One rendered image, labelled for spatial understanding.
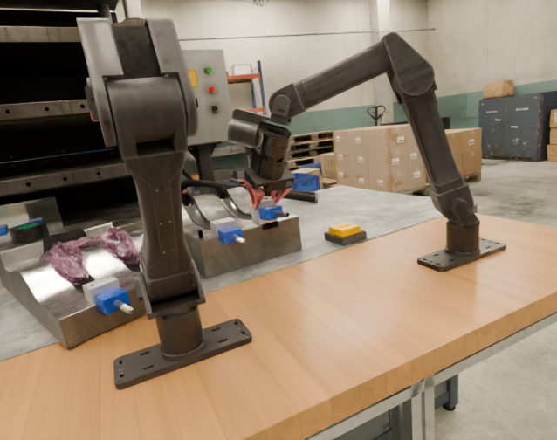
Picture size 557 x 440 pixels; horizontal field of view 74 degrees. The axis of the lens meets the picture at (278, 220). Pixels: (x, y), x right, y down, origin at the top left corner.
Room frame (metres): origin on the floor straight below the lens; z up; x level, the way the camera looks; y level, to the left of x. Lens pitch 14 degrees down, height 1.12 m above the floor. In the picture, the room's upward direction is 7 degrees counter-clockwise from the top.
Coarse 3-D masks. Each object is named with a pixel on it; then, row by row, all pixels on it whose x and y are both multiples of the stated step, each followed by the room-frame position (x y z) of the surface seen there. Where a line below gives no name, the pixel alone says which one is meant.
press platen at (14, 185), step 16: (112, 160) 1.95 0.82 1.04; (0, 176) 1.63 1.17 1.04; (16, 176) 1.47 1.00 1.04; (32, 176) 1.34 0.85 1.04; (48, 176) 1.36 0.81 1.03; (64, 176) 1.38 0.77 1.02; (80, 176) 1.41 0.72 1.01; (96, 176) 1.43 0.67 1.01; (112, 176) 1.46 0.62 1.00; (0, 192) 1.29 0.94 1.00; (16, 192) 1.31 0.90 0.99
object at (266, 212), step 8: (264, 200) 0.89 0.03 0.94; (272, 200) 0.88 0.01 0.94; (264, 208) 0.84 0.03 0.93; (272, 208) 0.83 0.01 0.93; (280, 208) 0.84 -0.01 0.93; (256, 216) 0.86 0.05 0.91; (264, 216) 0.84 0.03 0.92; (272, 216) 0.83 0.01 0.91; (280, 216) 0.80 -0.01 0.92; (288, 216) 0.79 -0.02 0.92
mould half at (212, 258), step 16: (240, 192) 1.15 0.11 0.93; (208, 208) 1.06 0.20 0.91; (224, 208) 1.06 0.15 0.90; (240, 208) 1.07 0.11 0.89; (192, 224) 0.97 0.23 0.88; (240, 224) 0.88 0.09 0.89; (256, 224) 0.86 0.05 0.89; (288, 224) 0.88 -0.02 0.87; (192, 240) 0.83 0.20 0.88; (208, 240) 0.79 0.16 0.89; (256, 240) 0.84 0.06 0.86; (272, 240) 0.86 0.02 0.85; (288, 240) 0.88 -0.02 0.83; (192, 256) 0.85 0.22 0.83; (208, 256) 0.78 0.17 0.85; (224, 256) 0.80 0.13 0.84; (240, 256) 0.82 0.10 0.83; (256, 256) 0.84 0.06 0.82; (272, 256) 0.86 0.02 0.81; (208, 272) 0.78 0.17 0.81; (224, 272) 0.80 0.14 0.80
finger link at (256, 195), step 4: (244, 176) 0.84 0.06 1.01; (244, 180) 0.84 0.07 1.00; (248, 180) 0.83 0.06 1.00; (248, 184) 0.83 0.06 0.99; (248, 188) 0.85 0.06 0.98; (252, 188) 0.82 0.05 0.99; (252, 192) 0.82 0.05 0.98; (256, 192) 0.81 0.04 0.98; (260, 192) 0.81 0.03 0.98; (252, 196) 0.86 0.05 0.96; (256, 196) 0.81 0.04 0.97; (260, 196) 0.81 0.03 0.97; (252, 200) 0.86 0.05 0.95; (256, 200) 0.82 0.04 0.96; (260, 200) 0.83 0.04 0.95; (252, 204) 0.86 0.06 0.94; (256, 204) 0.84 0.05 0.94; (256, 208) 0.85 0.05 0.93
